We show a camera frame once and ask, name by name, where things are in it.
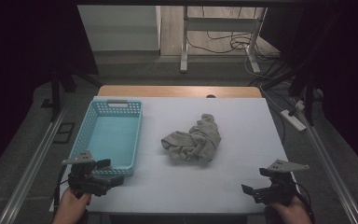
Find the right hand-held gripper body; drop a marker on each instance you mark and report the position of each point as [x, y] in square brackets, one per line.
[279, 183]

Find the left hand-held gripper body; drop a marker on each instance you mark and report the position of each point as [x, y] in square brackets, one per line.
[85, 180]

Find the light blue perforated plastic basket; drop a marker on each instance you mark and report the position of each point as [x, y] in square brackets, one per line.
[113, 137]

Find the grey cloth garment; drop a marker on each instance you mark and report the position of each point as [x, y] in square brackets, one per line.
[195, 140]

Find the person's left hand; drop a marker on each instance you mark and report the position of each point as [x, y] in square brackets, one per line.
[71, 207]

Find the person's right hand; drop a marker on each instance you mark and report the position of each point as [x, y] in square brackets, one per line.
[289, 213]

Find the white table cover sheet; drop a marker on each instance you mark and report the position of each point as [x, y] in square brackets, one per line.
[245, 140]

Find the white power strip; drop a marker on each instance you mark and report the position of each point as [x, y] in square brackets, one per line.
[293, 119]

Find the black metal stand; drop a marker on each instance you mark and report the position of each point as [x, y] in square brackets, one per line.
[56, 93]
[307, 96]

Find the wooden table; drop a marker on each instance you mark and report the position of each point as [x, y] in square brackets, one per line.
[174, 91]

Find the white cabinet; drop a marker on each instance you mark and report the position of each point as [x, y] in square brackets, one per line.
[118, 28]

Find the black rectangular floor frame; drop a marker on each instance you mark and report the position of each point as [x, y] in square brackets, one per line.
[64, 132]

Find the silver metal rail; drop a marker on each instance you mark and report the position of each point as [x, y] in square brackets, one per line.
[31, 165]
[332, 168]

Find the white metal desk frame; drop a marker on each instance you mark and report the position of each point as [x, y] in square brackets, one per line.
[220, 24]

